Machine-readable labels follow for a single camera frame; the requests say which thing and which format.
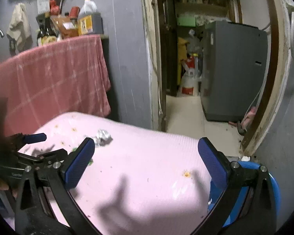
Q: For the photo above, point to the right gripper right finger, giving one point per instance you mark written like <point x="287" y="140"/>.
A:
<point x="243" y="195"/>

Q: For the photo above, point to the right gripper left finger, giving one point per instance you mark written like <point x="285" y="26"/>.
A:
<point x="33" y="212"/>

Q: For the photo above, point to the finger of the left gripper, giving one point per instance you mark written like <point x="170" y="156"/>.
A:
<point x="34" y="138"/>

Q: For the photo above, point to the pink checked cloth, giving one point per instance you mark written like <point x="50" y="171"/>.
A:
<point x="45" y="82"/>

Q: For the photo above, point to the green wrapper on table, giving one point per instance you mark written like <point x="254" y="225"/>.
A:
<point x="84" y="156"/>

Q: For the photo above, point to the crumpled silver foil wrapper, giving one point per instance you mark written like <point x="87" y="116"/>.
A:
<point x="102" y="138"/>

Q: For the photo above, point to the pink slipper on floor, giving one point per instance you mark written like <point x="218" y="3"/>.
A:
<point x="243" y="126"/>

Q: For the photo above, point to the pink floral table cover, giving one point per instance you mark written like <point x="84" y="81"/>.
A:
<point x="141" y="182"/>

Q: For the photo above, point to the beige hanging towel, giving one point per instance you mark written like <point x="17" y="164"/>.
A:
<point x="19" y="30"/>

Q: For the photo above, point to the dark soy sauce bottle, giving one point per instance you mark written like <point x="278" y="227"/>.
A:
<point x="46" y="33"/>

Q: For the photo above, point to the dark oil jug yellow label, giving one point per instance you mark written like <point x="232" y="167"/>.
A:
<point x="89" y="19"/>

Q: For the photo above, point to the red white rice sack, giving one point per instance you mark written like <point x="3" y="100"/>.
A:
<point x="190" y="80"/>

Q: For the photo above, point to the grey refrigerator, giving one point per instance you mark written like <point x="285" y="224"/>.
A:
<point x="234" y="64"/>

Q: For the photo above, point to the yellow bag by fridge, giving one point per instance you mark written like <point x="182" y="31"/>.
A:
<point x="181" y="55"/>

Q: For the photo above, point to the green box on shelf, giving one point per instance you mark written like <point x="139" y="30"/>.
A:
<point x="186" y="21"/>

